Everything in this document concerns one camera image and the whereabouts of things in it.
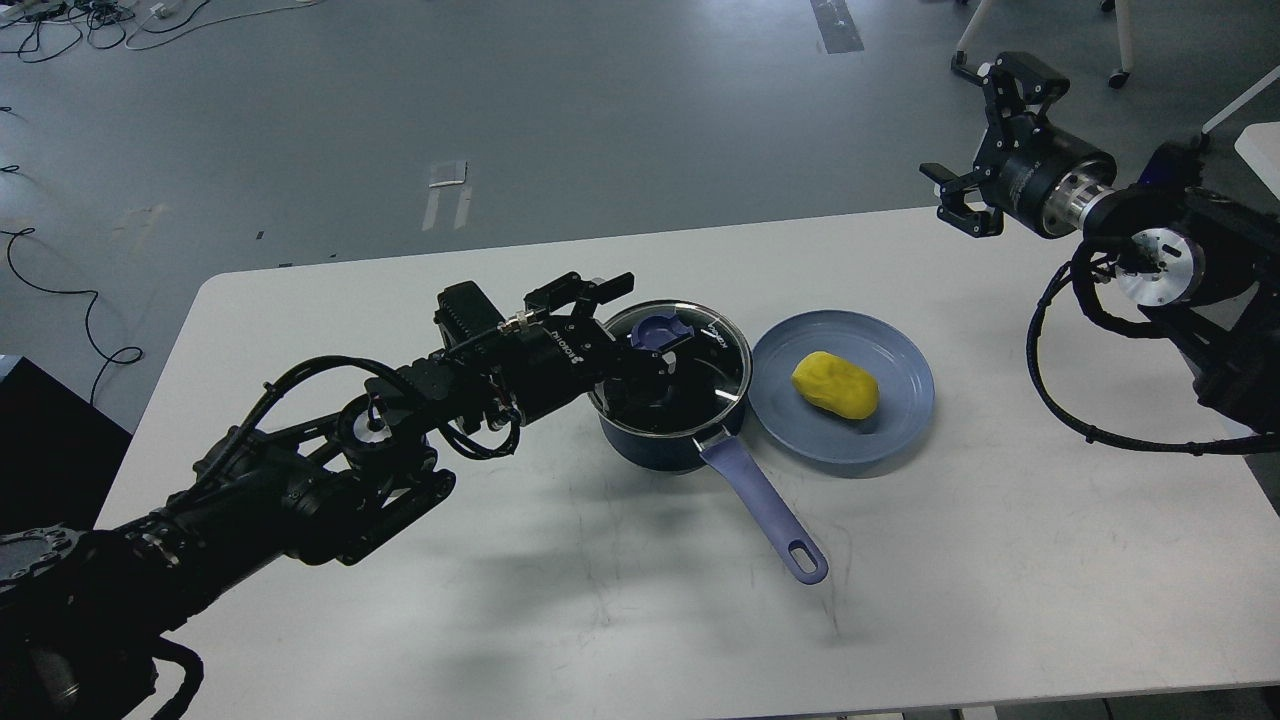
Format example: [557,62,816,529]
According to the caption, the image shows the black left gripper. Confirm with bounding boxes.
[495,272,698,425]

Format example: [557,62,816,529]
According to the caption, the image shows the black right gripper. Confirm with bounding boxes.
[920,53,1117,240]

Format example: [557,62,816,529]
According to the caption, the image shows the glass lid purple knob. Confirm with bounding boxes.
[590,299,753,439]

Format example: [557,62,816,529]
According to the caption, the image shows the yellow potato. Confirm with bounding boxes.
[790,351,881,421]

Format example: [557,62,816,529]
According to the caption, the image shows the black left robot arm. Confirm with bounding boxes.
[3,272,667,719]

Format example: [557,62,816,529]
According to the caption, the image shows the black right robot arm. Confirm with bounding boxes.
[920,53,1279,456]

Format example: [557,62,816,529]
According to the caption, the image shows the white chair legs with casters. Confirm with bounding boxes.
[948,0,1135,90]

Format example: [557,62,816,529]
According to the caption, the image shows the grey floor tape strip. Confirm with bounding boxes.
[809,0,865,55]

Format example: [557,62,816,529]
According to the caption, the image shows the white floor tape marks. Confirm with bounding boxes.
[420,159,474,232]

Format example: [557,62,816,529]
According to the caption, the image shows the blue round plate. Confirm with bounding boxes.
[749,309,934,470]

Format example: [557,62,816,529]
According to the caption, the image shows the white table leg right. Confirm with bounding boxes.
[1201,65,1280,181]

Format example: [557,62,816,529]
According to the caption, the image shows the black box left edge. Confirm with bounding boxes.
[1,355,132,534]

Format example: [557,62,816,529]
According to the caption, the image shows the dark blue saucepan purple handle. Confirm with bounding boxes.
[590,299,829,585]

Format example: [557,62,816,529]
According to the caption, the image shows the black corrugated cable right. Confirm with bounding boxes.
[1027,240,1280,457]

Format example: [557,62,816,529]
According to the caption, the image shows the black floor cable left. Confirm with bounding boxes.
[0,225,143,406]

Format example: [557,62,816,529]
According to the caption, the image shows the tangled floor cables top left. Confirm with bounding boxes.
[0,0,326,64]

